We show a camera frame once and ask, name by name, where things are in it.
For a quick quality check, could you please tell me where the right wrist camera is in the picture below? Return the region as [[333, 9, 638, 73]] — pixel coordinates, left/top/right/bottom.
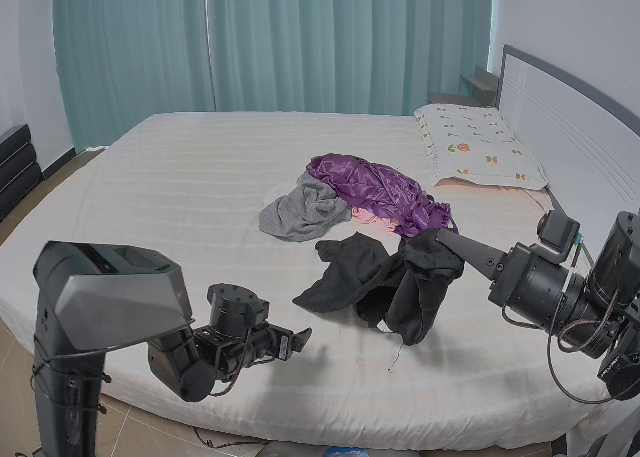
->
[[537, 210, 584, 266]]

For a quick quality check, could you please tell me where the purple satin garment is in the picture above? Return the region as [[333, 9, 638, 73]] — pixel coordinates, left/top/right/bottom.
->
[[306, 154, 460, 240]]

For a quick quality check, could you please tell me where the blue-green curtain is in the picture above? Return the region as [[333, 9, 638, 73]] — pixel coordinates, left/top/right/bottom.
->
[[52, 0, 217, 154], [205, 0, 495, 117]]

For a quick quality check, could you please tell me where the grey bedside table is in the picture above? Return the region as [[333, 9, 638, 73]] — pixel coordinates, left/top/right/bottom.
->
[[429, 67, 502, 109]]

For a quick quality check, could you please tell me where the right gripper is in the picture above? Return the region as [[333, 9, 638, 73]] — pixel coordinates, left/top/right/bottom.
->
[[434, 227, 584, 332]]

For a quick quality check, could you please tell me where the black T-shirt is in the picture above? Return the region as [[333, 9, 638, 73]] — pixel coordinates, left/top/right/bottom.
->
[[356, 228, 467, 347]]

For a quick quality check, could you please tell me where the black chest of drawers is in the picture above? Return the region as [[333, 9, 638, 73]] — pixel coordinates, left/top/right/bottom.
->
[[0, 124, 45, 224]]

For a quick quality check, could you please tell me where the grey knit garment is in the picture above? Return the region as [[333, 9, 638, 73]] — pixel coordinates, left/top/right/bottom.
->
[[258, 171, 354, 243]]

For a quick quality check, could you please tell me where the pink garment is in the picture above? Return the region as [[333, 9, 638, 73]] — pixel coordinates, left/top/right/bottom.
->
[[349, 205, 402, 237]]

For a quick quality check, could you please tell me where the black cable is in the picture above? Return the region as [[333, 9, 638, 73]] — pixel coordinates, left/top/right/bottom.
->
[[192, 425, 273, 449], [546, 317, 622, 404]]

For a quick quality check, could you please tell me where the bed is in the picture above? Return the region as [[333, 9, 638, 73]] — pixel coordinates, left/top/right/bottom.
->
[[0, 44, 640, 451]]

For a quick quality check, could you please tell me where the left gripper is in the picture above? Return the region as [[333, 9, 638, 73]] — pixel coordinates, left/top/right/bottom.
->
[[245, 322, 313, 364]]

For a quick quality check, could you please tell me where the white printed pillow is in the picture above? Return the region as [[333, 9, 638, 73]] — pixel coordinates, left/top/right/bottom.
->
[[413, 103, 549, 191]]

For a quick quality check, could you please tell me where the black garment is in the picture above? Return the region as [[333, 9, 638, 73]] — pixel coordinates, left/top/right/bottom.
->
[[292, 232, 407, 315]]

